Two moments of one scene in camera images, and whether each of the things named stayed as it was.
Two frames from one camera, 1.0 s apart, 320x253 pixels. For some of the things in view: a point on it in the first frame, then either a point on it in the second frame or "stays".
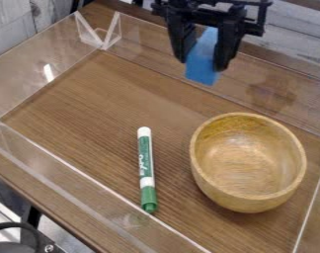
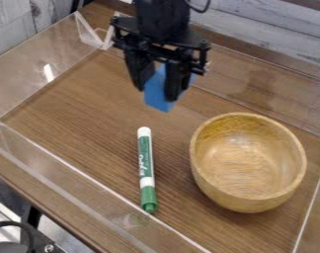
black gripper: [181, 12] -> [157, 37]
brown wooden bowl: [248, 159] stays
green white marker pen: [150, 205] stays
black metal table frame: [30, 241] stays
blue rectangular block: [200, 67] -> [154, 92]
